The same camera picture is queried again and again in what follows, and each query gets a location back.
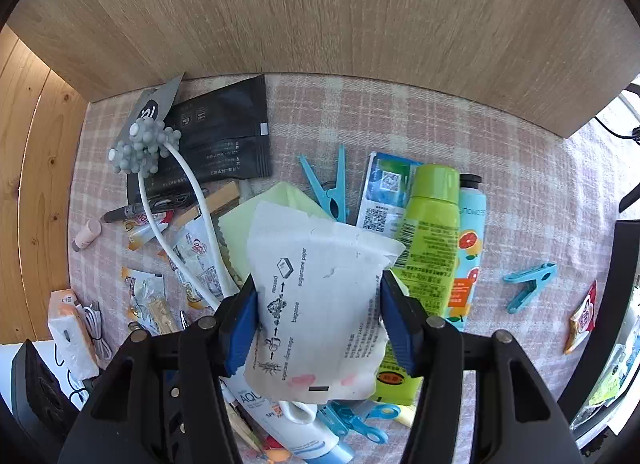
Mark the hand cream tube fruit print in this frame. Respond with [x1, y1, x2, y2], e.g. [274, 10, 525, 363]
[442, 173, 488, 330]

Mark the blue packet white label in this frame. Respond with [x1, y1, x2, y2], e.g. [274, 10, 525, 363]
[356, 151, 423, 240]

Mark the red snack packet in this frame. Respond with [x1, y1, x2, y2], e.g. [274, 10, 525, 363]
[564, 280, 598, 356]

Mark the green spray bottle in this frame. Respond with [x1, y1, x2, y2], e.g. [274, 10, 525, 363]
[372, 162, 462, 405]

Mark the pink lip balm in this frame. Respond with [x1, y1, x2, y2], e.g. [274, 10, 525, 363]
[71, 219, 102, 252]

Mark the wooden slat panel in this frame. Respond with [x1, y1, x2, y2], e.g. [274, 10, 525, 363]
[0, 26, 91, 345]

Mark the yellow-green cleaning cloth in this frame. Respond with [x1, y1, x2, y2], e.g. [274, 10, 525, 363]
[217, 181, 333, 290]

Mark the grey card white print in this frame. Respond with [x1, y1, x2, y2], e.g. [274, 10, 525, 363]
[115, 73, 186, 145]

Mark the white snowflake charging cable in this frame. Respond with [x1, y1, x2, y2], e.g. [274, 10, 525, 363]
[109, 118, 238, 312]

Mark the white USB cable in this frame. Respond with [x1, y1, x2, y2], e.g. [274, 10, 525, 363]
[55, 301, 116, 395]

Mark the yellow sachet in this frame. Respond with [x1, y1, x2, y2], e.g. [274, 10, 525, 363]
[392, 403, 417, 429]

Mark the light wooden board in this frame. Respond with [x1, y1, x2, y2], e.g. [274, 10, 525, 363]
[7, 0, 640, 140]

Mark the white sunscreen tube blue cap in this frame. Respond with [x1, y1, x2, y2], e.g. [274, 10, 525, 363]
[220, 376, 356, 464]

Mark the black foil packet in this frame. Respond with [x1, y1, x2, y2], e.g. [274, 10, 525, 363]
[127, 74, 273, 200]

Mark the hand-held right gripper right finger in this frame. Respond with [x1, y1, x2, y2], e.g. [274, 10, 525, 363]
[379, 269, 585, 464]

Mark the black cardboard tray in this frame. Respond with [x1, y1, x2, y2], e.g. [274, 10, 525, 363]
[557, 219, 640, 450]

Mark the white orange creamer sachet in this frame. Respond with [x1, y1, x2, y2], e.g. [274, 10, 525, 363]
[160, 221, 226, 310]
[121, 266, 167, 325]
[125, 211, 175, 252]

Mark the wooden clothespin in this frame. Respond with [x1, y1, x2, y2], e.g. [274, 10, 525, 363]
[147, 296, 178, 335]
[175, 180, 241, 225]
[225, 401, 263, 455]

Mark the white paper packet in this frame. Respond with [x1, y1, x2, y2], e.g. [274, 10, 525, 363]
[243, 200, 407, 404]

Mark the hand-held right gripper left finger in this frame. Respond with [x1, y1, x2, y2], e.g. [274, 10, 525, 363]
[56, 274, 259, 464]

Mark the orange candy packet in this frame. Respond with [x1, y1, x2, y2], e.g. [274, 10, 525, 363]
[260, 436, 291, 464]

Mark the blue plastic clothespin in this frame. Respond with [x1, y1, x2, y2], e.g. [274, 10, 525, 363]
[502, 262, 558, 315]
[299, 144, 353, 222]

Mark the white tissue pack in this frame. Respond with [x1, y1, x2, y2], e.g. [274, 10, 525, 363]
[47, 290, 101, 380]

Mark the black marker pen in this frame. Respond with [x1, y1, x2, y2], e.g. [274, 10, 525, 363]
[102, 201, 151, 225]

